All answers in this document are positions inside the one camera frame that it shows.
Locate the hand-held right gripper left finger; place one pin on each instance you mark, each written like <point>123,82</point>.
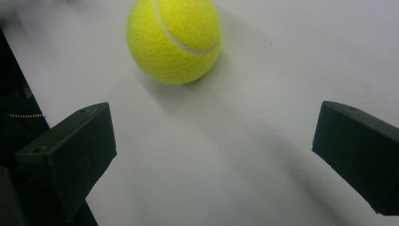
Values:
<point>62,157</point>

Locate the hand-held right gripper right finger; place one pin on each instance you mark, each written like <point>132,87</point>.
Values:
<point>360,150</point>

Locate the yellow tennis ball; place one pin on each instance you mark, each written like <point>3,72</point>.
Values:
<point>172,40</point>

